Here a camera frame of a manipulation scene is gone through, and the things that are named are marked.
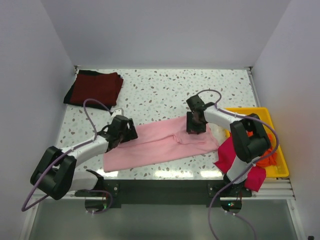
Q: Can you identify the pink t shirt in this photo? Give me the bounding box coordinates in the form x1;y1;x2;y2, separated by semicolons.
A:
103;116;219;172

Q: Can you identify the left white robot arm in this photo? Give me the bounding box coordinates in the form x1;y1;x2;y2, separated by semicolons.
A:
30;115;138;200

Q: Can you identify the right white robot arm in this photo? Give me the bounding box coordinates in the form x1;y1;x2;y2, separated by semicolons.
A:
186;94;271;197

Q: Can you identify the folded dark red t shirt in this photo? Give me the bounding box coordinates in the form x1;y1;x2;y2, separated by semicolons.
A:
70;72;124;107

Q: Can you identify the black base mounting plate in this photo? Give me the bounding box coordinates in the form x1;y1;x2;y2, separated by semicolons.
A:
74;178;253;210

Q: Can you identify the magenta t shirt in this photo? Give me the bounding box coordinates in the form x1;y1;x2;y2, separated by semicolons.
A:
214;136;266;192

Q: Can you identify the orange t shirt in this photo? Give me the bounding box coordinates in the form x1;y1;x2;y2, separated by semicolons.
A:
256;133;277;168

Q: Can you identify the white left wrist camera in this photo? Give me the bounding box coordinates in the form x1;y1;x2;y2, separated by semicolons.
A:
111;108;124;116

